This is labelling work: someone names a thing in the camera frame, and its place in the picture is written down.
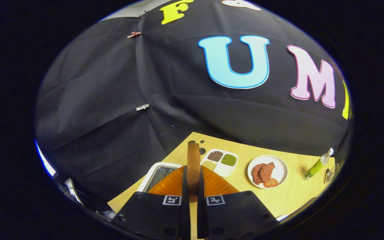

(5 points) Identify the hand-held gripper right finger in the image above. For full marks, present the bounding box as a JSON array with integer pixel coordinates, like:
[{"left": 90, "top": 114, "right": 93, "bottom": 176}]
[{"left": 197, "top": 166, "right": 279, "bottom": 240}]

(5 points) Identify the black backdrop cloth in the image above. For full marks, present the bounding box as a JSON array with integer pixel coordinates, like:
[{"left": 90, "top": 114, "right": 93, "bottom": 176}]
[{"left": 35, "top": 0, "right": 352, "bottom": 202}]

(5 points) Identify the brown meat slice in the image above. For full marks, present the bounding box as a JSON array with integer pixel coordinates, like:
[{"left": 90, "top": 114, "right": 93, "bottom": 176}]
[
  {"left": 259, "top": 162, "right": 275, "bottom": 183},
  {"left": 251, "top": 163, "right": 266, "bottom": 185}
]

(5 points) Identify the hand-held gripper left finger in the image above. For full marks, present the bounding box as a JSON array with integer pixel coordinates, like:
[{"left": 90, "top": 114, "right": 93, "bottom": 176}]
[{"left": 117, "top": 166, "right": 191, "bottom": 240}]

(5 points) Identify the beige round plate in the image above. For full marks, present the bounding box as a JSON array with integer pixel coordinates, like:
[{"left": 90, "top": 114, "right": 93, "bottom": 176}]
[{"left": 247, "top": 155, "right": 288, "bottom": 189}]

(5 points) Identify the white divided seasoning tray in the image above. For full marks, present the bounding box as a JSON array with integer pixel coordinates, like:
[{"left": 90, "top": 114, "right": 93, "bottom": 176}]
[{"left": 200, "top": 149, "right": 239, "bottom": 177}]

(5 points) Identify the green label plastic bottle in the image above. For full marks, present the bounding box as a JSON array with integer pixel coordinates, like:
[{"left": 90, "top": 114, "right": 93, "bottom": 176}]
[{"left": 303, "top": 148, "right": 334, "bottom": 181}]

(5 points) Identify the white toaster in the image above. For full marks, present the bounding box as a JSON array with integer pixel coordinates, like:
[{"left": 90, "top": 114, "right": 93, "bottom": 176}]
[{"left": 137, "top": 162, "right": 183, "bottom": 193}]

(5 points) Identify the white curved object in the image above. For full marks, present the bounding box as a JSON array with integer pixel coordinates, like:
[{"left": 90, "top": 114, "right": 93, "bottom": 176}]
[{"left": 65, "top": 178, "right": 83, "bottom": 204}]

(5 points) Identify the metal wire basket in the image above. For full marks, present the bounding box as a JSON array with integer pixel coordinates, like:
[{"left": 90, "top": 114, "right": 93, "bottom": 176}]
[{"left": 324, "top": 163, "right": 339, "bottom": 184}]

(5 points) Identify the bright screen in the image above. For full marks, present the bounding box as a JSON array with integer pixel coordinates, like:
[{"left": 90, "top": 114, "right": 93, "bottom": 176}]
[{"left": 35, "top": 141, "right": 56, "bottom": 177}]

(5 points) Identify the toasted bread slice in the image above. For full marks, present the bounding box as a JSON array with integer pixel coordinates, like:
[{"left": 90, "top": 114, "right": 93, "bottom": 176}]
[{"left": 187, "top": 142, "right": 201, "bottom": 203}]

